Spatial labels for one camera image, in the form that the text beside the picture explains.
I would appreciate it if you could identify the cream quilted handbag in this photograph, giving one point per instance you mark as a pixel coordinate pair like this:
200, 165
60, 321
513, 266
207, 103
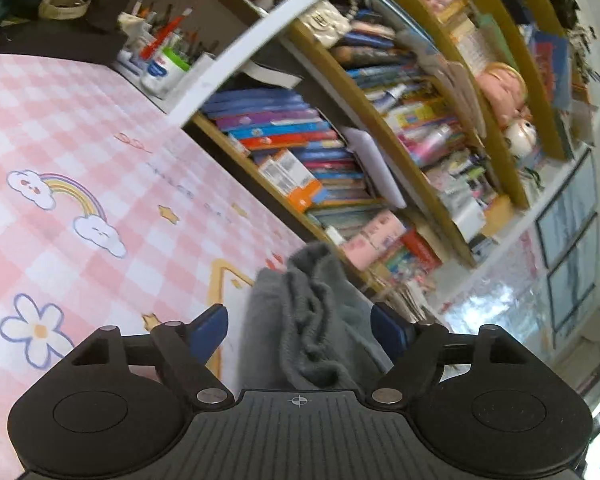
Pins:
327, 20

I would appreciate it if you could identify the blonde doll head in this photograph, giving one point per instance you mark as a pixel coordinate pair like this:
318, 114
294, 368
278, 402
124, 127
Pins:
502, 90

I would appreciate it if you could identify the thick dark book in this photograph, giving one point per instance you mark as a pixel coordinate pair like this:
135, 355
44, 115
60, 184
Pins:
272, 74

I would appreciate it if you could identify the brown leather shoe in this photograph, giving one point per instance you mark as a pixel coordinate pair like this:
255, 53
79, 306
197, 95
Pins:
110, 7

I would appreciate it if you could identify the white stationery organiser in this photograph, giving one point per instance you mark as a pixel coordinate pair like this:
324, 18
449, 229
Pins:
470, 195

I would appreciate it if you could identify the orange white box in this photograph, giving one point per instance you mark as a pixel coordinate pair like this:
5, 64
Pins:
270, 172
300, 180

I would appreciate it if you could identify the grey sweatshirt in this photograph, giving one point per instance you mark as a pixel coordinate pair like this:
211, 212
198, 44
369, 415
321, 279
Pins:
310, 330

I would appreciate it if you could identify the small red white box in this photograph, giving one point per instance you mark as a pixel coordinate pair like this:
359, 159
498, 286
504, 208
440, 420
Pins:
238, 145

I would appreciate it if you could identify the white wooden bookshelf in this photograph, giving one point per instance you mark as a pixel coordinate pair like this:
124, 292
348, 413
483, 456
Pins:
240, 42

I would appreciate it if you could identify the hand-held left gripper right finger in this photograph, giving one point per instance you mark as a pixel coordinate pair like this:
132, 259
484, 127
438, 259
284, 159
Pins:
387, 330

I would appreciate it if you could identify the row of red-spined books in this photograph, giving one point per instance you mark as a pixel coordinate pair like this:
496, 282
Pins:
415, 255

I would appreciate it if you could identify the row of thin paperback books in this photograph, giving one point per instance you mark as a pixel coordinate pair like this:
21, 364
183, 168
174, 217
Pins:
405, 95

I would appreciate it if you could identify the row of colourful slanted books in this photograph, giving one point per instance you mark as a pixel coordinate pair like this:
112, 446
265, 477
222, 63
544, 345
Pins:
280, 130

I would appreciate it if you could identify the pink checked tablecloth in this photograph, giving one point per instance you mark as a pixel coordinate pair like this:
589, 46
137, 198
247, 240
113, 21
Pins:
80, 135

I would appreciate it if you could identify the pink sticker cup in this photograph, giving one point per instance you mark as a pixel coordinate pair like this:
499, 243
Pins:
375, 237

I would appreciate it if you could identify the bundle of pens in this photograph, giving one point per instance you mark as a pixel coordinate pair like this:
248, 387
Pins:
170, 25

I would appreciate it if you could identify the white jar with green rim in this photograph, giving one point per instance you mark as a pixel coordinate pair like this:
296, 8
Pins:
162, 72

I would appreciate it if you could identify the wall poster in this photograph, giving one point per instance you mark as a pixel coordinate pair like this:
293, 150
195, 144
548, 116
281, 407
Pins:
570, 240

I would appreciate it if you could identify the white flat panel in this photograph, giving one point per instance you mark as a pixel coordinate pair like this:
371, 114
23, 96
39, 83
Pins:
375, 165

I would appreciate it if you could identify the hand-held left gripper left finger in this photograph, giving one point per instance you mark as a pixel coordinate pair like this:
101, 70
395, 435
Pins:
210, 330

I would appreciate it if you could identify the black box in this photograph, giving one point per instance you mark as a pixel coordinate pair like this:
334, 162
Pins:
50, 40

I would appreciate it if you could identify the white round doll head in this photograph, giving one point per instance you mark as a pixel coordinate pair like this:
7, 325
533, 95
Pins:
520, 137

